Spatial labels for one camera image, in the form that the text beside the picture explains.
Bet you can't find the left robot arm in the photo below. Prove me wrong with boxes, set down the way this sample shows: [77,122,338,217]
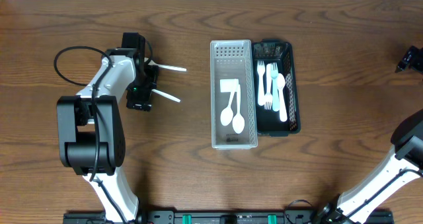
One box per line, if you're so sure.
[57,32,159,223]

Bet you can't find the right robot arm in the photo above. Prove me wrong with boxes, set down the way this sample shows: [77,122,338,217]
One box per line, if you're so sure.
[313,110,422,223]

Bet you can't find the clear plastic basket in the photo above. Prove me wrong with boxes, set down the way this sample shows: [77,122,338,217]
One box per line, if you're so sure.
[210,40,258,150]

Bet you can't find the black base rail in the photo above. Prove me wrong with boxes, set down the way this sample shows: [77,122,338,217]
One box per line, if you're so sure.
[63,210,395,224]

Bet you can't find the white plastic fork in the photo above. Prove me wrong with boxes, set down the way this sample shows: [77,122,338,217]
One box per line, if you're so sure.
[264,63,272,110]
[257,60,266,106]
[270,62,280,112]

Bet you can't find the white plastic spoon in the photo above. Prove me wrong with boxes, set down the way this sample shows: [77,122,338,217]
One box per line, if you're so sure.
[232,85,245,134]
[220,85,237,126]
[152,89,180,102]
[144,57,187,72]
[277,73,288,122]

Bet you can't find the black plastic basket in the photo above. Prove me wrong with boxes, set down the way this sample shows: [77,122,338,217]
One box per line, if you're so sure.
[252,39,301,137]

